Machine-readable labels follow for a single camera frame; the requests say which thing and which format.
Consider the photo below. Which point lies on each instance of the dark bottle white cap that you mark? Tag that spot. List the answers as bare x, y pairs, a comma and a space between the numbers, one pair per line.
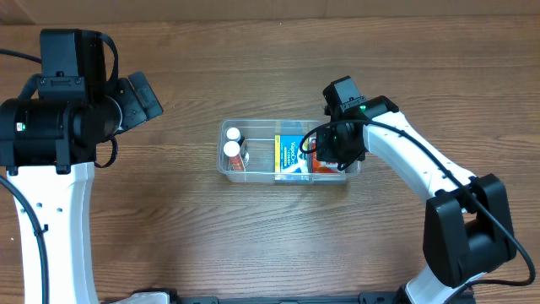
234, 134

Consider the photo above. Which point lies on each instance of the orange tube white cap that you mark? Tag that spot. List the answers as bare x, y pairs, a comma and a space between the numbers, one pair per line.
236, 154

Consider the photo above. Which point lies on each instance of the clear plastic container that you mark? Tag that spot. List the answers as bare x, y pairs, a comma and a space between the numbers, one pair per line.
271, 153

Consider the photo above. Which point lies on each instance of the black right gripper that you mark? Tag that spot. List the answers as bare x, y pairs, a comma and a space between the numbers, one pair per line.
334, 149

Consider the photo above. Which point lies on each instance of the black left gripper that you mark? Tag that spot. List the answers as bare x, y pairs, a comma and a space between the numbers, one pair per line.
137, 103

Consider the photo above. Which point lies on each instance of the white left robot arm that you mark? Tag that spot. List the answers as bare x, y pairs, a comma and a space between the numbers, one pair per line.
48, 149

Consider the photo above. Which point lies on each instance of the blue yellow VapoDrops box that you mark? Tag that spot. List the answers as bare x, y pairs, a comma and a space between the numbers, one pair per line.
288, 156

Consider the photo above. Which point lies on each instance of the red medicine box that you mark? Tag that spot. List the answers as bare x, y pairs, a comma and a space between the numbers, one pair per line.
322, 160

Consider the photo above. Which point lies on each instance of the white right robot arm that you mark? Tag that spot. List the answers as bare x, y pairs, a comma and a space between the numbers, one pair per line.
468, 230

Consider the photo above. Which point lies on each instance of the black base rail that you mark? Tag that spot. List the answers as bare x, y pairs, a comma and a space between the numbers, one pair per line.
170, 296

